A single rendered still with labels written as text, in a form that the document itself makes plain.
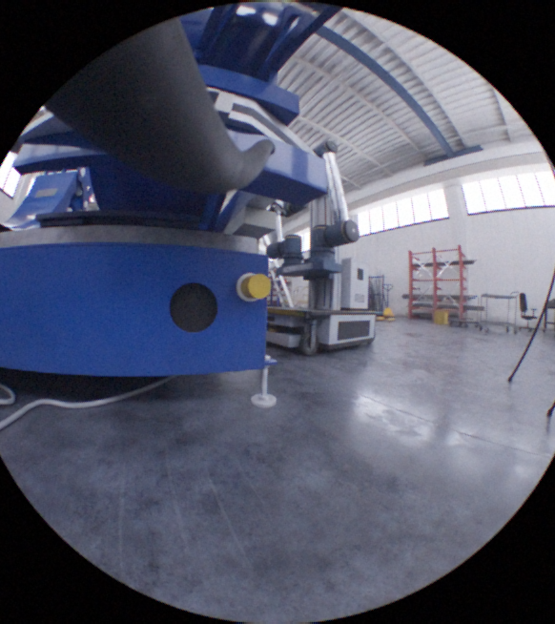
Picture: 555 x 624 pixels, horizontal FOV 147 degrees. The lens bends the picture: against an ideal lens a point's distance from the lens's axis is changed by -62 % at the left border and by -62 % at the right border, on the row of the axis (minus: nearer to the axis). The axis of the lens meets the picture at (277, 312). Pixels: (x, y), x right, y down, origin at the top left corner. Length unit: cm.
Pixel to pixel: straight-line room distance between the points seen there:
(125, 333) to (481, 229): 1104
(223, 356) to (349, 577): 65
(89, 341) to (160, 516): 49
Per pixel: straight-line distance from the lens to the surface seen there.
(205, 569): 43
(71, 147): 68
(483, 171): 1127
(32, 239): 89
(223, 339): 68
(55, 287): 75
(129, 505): 53
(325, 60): 879
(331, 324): 169
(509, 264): 1046
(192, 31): 125
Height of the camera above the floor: 40
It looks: 2 degrees down
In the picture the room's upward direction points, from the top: 2 degrees clockwise
